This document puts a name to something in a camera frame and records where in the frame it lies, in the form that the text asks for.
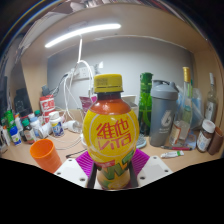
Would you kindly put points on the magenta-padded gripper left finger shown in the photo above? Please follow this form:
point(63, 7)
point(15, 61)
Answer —
point(70, 170)

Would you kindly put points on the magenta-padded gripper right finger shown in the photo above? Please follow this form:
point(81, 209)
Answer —
point(155, 168)

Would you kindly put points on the yellow-labelled tea drink bottle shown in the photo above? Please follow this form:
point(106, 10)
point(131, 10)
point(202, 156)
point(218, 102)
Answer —
point(110, 133)

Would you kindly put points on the white and green tube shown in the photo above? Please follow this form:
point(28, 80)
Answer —
point(171, 154)

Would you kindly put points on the orange plastic cup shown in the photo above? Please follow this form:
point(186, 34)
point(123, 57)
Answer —
point(46, 155)

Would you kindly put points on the red pen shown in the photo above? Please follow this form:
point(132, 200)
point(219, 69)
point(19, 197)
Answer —
point(175, 147)

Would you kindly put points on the light blue hairbrush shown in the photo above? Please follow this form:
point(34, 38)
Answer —
point(141, 141)

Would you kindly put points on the white power adapter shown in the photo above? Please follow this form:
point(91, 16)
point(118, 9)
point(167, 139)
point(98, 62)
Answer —
point(71, 126)

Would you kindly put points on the white bottle with blue label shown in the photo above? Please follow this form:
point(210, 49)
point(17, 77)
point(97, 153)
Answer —
point(56, 126)

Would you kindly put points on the plain white bottle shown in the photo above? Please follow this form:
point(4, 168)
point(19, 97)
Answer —
point(43, 130)

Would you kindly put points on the gold-capped clear glass bottle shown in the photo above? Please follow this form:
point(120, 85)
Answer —
point(181, 126)

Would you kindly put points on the grey shaker bottle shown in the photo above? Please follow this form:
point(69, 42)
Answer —
point(162, 115)

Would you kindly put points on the green-capped brown bottle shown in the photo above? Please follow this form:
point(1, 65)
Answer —
point(28, 132)

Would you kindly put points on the white-lidded jar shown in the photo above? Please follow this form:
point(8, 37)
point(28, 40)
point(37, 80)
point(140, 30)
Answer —
point(205, 136)

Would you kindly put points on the brown mug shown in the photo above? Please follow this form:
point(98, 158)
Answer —
point(216, 142)

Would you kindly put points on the red and white canister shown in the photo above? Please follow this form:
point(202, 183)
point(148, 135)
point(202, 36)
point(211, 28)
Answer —
point(47, 105)

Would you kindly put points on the green glass bottle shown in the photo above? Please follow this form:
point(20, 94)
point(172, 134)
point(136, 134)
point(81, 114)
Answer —
point(145, 100)

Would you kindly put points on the purple pouch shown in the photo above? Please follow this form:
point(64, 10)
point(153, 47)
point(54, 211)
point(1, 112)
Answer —
point(87, 101)

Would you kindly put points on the tall clear glass bottle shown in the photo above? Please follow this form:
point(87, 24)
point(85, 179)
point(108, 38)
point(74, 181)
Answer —
point(211, 103)

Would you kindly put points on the under-shelf light bar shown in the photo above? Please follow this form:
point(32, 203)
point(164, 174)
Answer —
point(83, 32)

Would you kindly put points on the white wall socket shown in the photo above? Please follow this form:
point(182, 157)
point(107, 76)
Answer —
point(82, 72)

